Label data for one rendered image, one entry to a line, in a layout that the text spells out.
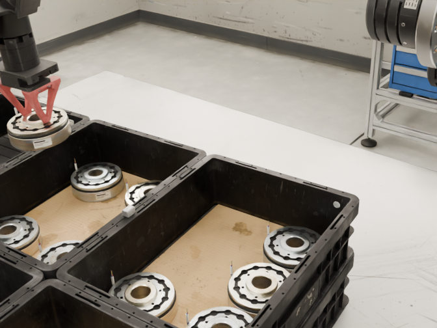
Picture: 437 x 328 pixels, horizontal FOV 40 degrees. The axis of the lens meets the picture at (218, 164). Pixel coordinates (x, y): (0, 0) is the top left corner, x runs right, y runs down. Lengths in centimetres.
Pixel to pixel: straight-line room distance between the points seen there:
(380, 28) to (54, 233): 72
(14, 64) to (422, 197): 92
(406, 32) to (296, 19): 299
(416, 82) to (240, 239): 195
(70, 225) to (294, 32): 322
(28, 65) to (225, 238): 44
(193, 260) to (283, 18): 331
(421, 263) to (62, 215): 70
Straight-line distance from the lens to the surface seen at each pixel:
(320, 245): 89
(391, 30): 120
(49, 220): 117
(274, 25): 427
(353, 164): 154
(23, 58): 100
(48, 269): 89
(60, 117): 107
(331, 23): 402
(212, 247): 104
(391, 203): 141
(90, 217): 115
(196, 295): 95
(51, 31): 461
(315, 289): 93
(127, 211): 95
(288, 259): 97
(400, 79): 292
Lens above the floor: 148
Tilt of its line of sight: 31 degrees down
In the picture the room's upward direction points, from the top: 3 degrees counter-clockwise
